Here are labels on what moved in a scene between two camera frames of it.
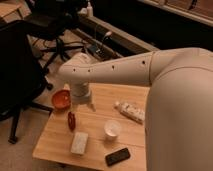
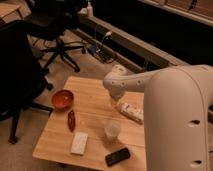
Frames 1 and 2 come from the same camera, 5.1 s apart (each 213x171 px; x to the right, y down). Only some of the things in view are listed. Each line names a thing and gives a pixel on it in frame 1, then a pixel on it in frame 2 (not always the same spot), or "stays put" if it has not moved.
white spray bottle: (89, 10) stays put
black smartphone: (117, 156) stays put
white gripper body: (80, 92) to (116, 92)
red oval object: (71, 121) stays put
